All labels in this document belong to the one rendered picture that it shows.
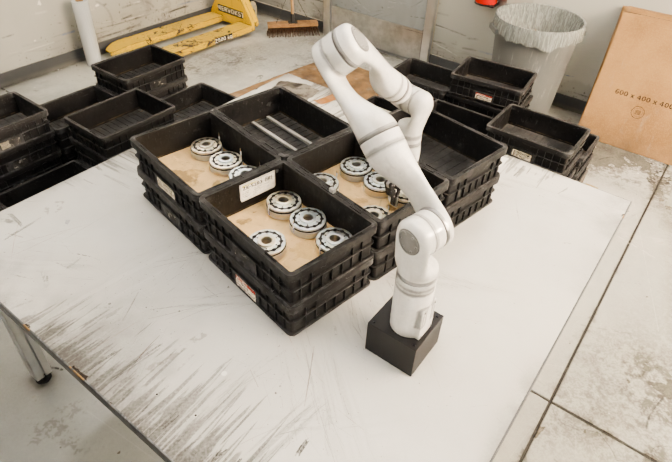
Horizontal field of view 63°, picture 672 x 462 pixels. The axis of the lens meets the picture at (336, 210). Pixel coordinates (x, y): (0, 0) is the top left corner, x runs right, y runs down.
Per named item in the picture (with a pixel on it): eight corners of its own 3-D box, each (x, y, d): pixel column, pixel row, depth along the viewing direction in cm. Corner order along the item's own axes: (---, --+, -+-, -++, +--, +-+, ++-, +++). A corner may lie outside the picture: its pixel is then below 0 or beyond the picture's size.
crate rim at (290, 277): (197, 204, 148) (196, 197, 146) (284, 165, 164) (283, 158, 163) (289, 286, 125) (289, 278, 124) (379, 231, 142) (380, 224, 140)
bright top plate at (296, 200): (259, 200, 158) (259, 198, 158) (287, 187, 164) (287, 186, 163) (280, 217, 152) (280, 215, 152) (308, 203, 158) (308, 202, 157)
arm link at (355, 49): (406, 61, 132) (378, 80, 136) (342, 10, 111) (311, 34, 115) (417, 92, 128) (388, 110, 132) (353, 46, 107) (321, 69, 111)
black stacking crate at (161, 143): (283, 190, 170) (283, 160, 163) (201, 230, 154) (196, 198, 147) (214, 139, 192) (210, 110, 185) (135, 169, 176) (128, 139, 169)
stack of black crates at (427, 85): (458, 125, 343) (469, 75, 322) (435, 144, 324) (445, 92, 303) (404, 105, 361) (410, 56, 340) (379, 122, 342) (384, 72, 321)
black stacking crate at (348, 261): (202, 231, 154) (197, 199, 147) (284, 191, 170) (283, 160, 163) (290, 312, 131) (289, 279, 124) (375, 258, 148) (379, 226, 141)
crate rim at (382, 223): (450, 188, 158) (452, 181, 157) (379, 231, 142) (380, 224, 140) (355, 133, 181) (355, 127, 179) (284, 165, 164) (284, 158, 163)
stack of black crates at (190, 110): (207, 134, 323) (201, 81, 302) (244, 152, 309) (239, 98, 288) (152, 163, 297) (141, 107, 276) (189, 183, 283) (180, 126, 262)
